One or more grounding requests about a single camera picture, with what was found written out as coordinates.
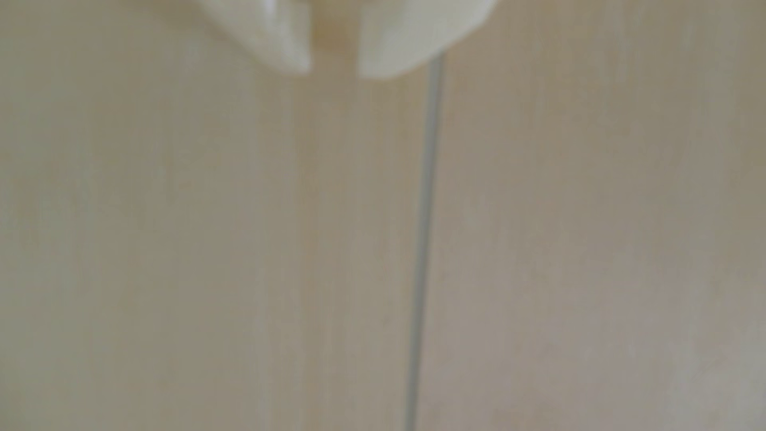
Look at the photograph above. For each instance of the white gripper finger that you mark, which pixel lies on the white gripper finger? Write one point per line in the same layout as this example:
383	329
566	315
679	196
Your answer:
269	30
413	30

